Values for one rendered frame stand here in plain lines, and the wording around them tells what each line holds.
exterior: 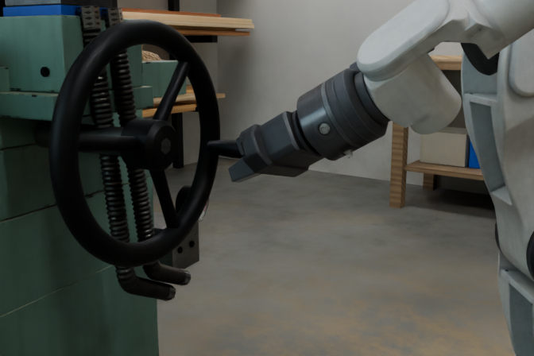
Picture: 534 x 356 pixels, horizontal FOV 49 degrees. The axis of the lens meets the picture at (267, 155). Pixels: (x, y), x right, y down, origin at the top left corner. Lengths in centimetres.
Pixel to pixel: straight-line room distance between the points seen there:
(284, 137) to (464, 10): 23
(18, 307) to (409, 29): 59
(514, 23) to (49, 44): 51
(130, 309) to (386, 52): 62
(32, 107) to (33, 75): 5
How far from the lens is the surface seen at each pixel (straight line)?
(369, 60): 63
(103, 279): 95
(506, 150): 91
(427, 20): 62
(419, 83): 64
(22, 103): 75
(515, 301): 112
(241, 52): 477
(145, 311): 106
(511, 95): 89
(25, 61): 77
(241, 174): 75
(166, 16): 385
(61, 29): 73
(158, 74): 100
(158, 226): 103
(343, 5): 428
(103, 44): 64
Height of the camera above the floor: 92
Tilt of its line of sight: 11 degrees down
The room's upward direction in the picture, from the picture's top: straight up
